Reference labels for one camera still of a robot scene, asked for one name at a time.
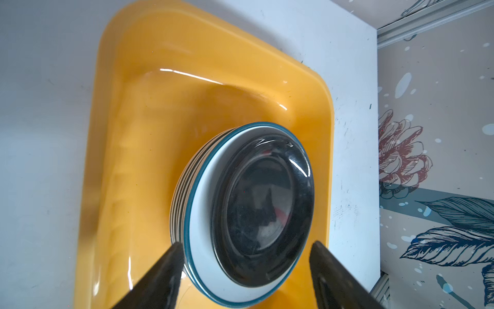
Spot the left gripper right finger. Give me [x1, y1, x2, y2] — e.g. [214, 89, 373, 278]
[310, 241, 382, 309]

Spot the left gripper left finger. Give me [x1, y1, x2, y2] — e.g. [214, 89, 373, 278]
[114, 242, 185, 309]

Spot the small black plate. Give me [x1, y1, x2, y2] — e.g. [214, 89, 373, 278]
[212, 133, 315, 288]

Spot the yellow plastic bin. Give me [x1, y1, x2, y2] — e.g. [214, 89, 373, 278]
[74, 1, 334, 308]

